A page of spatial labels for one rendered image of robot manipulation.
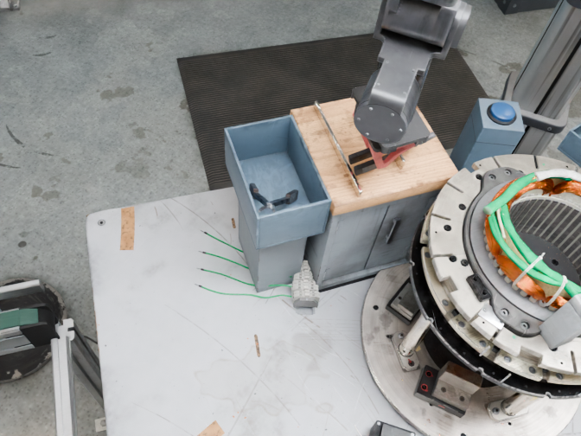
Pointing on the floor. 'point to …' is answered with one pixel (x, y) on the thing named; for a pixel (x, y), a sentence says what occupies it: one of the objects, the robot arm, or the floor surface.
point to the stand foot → (28, 364)
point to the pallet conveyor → (62, 340)
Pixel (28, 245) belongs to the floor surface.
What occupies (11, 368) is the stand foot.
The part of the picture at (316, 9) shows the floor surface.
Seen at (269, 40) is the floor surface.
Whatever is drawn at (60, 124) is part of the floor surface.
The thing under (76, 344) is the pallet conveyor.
